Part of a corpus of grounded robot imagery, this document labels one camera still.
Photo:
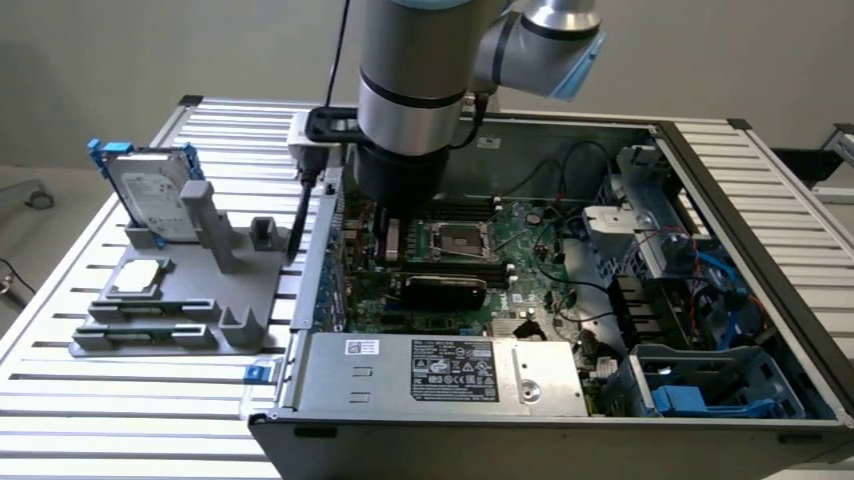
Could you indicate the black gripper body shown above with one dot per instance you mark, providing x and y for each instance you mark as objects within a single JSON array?
[{"x": 401, "y": 175}]

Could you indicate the black graphics card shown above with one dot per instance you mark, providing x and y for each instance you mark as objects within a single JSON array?
[{"x": 443, "y": 292}]

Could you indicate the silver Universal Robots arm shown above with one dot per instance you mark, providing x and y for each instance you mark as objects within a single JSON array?
[{"x": 407, "y": 50}]

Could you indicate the CPU socket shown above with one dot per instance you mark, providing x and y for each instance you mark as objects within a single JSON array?
[{"x": 462, "y": 241}]

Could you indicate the black RAM slots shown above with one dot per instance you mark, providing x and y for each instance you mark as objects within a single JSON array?
[{"x": 467, "y": 205}]

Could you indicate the green motherboard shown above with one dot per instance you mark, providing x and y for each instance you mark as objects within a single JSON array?
[{"x": 527, "y": 270}]

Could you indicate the grey parts rack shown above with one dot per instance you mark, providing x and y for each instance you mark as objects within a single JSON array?
[{"x": 254, "y": 305}]

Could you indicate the silver power supply unit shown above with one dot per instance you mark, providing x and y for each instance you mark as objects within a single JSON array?
[{"x": 434, "y": 375}]

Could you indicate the small blue clip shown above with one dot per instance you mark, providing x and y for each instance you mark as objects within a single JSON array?
[{"x": 257, "y": 373}]

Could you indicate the silver CPU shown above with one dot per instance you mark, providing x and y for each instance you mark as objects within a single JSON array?
[{"x": 142, "y": 277}]

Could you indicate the metal disk bay cage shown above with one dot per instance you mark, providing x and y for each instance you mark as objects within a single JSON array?
[{"x": 641, "y": 220}]

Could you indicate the open grey PC case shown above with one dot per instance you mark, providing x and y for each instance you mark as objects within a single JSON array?
[{"x": 534, "y": 445}]

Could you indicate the chair caster wheel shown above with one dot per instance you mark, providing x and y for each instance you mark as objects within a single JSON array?
[{"x": 40, "y": 197}]

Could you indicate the metal drive cage blue latch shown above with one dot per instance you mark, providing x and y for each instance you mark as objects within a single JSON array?
[{"x": 701, "y": 380}]

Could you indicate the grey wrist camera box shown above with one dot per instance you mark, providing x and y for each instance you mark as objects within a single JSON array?
[{"x": 317, "y": 130}]

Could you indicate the hard disk with blue bracket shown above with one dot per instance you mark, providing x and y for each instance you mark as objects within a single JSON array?
[{"x": 150, "y": 190}]

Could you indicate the neighbouring table frame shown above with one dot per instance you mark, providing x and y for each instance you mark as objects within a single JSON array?
[{"x": 817, "y": 160}]

